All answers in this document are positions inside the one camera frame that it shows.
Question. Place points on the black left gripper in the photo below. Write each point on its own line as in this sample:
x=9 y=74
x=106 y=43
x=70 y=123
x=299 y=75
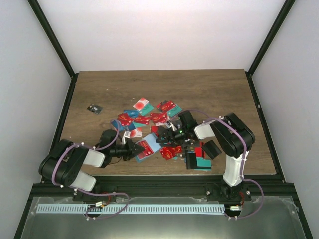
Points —
x=132 y=146

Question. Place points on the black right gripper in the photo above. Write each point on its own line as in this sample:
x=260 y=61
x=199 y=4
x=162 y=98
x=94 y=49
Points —
x=168 y=133

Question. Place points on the red vip card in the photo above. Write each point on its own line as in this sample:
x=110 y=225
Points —
x=165 y=106
x=169 y=153
x=147 y=150

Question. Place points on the blue leather card holder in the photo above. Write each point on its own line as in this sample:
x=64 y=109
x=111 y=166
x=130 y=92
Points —
x=151 y=140

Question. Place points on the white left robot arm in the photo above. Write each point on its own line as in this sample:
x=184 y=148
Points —
x=63 y=164

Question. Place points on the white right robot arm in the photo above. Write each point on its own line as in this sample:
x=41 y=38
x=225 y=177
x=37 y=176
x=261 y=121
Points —
x=227 y=134

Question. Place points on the white red circle card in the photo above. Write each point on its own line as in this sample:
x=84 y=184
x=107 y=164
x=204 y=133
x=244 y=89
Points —
x=136 y=133

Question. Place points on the teal VIP card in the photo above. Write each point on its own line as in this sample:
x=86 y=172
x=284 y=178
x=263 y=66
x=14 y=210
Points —
x=175 y=110

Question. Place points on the teal card with stripe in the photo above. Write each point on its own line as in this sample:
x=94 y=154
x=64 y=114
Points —
x=203 y=164

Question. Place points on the small black card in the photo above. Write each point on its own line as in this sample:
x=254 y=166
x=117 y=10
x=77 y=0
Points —
x=95 y=108

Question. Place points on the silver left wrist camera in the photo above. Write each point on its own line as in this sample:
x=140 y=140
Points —
x=125 y=137

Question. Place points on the black aluminium frame rail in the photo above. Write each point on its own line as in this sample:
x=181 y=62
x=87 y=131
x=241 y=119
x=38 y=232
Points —
x=212 y=187

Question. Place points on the light blue slotted rail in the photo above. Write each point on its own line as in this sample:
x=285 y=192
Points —
x=211 y=209

